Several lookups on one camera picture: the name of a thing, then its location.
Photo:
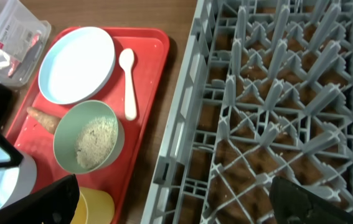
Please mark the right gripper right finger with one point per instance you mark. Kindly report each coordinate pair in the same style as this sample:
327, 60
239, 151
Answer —
294, 204

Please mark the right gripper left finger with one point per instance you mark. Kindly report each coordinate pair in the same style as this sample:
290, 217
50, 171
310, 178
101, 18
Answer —
55, 203

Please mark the yellow plastic cup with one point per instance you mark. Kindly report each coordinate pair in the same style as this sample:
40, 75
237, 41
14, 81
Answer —
94, 207

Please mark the red snack wrapper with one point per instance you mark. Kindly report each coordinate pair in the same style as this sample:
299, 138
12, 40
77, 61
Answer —
30, 39

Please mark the brown carrot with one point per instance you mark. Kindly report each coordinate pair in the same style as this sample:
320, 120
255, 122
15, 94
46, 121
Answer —
47, 121

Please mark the small light blue bowl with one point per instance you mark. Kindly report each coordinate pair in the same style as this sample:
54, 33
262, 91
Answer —
17, 182

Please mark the green bowl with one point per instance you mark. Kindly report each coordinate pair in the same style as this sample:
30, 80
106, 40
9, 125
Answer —
70, 127

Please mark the white rice pile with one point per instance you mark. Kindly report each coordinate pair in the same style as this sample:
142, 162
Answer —
95, 141

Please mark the clear plastic waste bin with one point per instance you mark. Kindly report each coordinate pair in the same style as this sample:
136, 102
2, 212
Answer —
15, 20

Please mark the grey dishwasher rack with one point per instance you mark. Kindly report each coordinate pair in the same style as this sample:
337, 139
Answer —
265, 90

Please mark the light blue plate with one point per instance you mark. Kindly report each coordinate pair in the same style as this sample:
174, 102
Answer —
77, 66

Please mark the white plastic spoon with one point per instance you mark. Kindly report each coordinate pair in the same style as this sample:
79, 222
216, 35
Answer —
126, 61

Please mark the red serving tray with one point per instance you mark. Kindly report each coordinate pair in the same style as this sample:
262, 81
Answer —
150, 47

